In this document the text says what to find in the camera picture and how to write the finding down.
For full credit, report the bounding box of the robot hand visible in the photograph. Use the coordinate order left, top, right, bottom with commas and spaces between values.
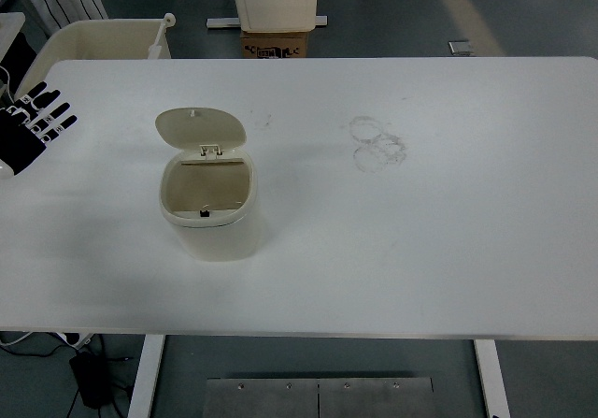
0, 80, 78, 180

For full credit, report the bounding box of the small cream lidded trash bin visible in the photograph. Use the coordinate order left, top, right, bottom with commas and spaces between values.
154, 107, 263, 263

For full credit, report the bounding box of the cream plastic tub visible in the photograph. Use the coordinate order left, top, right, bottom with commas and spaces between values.
16, 18, 172, 102

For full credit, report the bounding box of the white power strip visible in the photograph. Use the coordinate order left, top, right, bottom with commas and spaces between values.
54, 332, 93, 347

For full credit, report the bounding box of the grey metal floor bar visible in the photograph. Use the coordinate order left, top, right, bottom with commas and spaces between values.
206, 15, 330, 30

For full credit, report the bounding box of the black power adapter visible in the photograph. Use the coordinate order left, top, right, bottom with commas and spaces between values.
68, 351, 114, 411

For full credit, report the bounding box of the white table leg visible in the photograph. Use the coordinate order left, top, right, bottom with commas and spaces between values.
473, 339, 513, 418
127, 334, 166, 418

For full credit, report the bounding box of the brown cardboard box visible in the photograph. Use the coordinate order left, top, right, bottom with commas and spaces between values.
239, 30, 310, 59

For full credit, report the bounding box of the grey metal plate with screws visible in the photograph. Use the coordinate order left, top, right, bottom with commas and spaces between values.
206, 377, 435, 418

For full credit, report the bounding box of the small grey floor plate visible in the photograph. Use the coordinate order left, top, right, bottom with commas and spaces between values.
448, 39, 477, 57

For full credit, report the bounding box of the thin white cable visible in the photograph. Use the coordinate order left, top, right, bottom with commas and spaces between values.
0, 65, 14, 110

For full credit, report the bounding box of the white plastic brush handle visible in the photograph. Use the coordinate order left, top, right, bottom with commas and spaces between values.
148, 12, 178, 60

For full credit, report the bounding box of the white floor cable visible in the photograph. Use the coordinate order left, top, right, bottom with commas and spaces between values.
0, 331, 35, 347

